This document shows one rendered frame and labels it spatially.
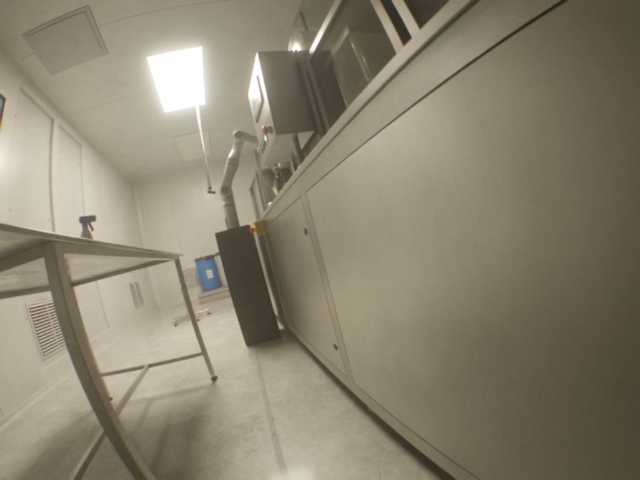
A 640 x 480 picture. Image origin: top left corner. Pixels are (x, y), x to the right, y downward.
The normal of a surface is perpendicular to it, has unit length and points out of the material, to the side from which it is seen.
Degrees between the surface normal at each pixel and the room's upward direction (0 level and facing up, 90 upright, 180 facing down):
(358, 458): 0
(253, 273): 90
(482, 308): 90
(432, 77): 90
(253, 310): 90
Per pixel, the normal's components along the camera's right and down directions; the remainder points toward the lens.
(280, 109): 0.32, -0.07
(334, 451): -0.25, -0.97
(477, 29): -0.92, 0.23
